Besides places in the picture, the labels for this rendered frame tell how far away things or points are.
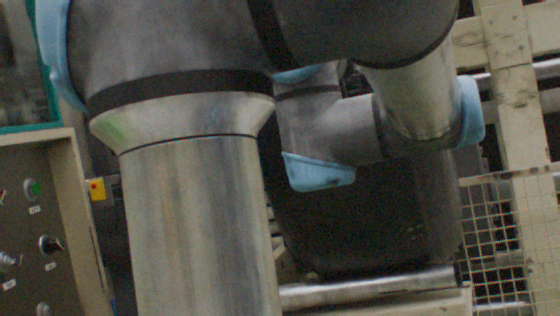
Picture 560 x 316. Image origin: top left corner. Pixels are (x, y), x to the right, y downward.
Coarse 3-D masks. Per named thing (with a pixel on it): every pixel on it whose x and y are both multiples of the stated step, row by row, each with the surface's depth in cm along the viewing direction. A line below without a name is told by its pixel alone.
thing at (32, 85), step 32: (0, 0) 127; (32, 0) 136; (0, 32) 125; (32, 32) 134; (0, 64) 123; (32, 64) 133; (0, 96) 122; (32, 96) 131; (0, 128) 119; (32, 128) 128
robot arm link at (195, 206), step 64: (64, 0) 44; (128, 0) 43; (192, 0) 43; (256, 0) 42; (64, 64) 45; (128, 64) 43; (192, 64) 43; (256, 64) 45; (128, 128) 44; (192, 128) 44; (256, 128) 47; (128, 192) 45; (192, 192) 43; (256, 192) 46; (192, 256) 43; (256, 256) 44
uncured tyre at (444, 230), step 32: (352, 96) 116; (416, 160) 115; (448, 160) 156; (288, 192) 120; (320, 192) 119; (352, 192) 118; (384, 192) 117; (416, 192) 117; (448, 192) 122; (288, 224) 124; (352, 224) 121; (384, 224) 120; (448, 224) 124; (320, 256) 127; (352, 256) 126; (384, 256) 126; (416, 256) 126; (448, 256) 134
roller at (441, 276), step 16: (384, 272) 130; (400, 272) 129; (416, 272) 128; (432, 272) 127; (448, 272) 126; (288, 288) 134; (304, 288) 133; (320, 288) 132; (336, 288) 131; (352, 288) 130; (368, 288) 129; (384, 288) 129; (400, 288) 128; (416, 288) 128; (432, 288) 127; (448, 288) 127; (288, 304) 133; (304, 304) 133; (320, 304) 132
